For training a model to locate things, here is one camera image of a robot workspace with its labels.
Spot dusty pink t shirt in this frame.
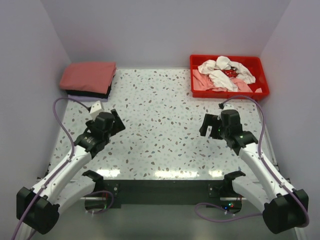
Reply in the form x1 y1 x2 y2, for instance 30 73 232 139
59 61 117 94

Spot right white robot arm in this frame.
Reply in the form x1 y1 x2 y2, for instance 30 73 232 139
199 109 310 234

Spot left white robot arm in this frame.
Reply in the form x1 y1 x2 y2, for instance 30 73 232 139
16 109 126 235

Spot folded lavender t shirt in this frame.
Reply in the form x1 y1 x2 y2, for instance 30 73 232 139
67 95 108 103

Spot folded black t shirt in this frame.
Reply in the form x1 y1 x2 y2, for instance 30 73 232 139
66 75 115 99

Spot light pink t shirt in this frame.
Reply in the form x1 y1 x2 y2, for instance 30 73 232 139
192 69 253 93

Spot white t shirt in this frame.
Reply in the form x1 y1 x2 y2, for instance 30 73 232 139
195 56 256 93

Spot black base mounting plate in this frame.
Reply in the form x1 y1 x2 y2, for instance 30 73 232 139
85 180 243 214

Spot red plastic bin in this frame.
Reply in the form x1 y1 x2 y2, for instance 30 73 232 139
189 54 270 101

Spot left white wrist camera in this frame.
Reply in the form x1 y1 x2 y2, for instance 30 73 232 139
89 101 105 120

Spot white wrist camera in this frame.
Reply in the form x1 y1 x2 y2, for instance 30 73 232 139
222 103 236 111
89 101 105 120

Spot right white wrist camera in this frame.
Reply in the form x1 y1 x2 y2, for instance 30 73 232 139
222 103 236 111

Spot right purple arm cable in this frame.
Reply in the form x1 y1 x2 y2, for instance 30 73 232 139
218 95 310 228

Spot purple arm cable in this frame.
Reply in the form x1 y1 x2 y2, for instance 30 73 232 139
218 95 310 228
13 97 93 240

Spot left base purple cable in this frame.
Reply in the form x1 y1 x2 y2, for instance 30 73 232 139
86 189 116 215

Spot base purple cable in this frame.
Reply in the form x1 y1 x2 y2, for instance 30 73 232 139
86 189 116 215
194 202 266 222

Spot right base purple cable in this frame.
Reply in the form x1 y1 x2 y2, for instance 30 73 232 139
194 202 266 222

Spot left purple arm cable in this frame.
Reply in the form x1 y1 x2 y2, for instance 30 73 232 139
13 97 93 240

